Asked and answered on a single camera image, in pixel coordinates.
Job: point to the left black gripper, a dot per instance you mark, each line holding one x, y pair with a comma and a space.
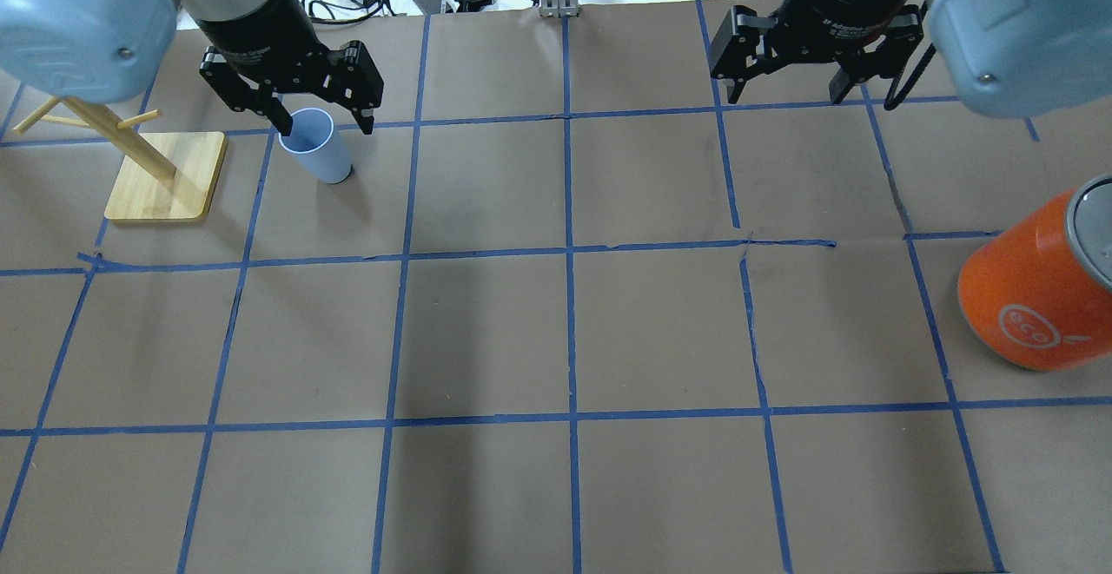
252, 25

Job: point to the light blue plastic cup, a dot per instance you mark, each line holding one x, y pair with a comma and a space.
314, 142

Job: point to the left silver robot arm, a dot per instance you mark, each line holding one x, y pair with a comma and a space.
106, 51

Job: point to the orange cylindrical container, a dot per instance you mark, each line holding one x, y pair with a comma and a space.
1039, 294

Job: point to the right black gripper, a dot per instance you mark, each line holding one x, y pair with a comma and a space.
832, 8

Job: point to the wooden mug tree stand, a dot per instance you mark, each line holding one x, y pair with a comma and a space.
166, 177

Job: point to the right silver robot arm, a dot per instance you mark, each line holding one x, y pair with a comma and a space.
1006, 58

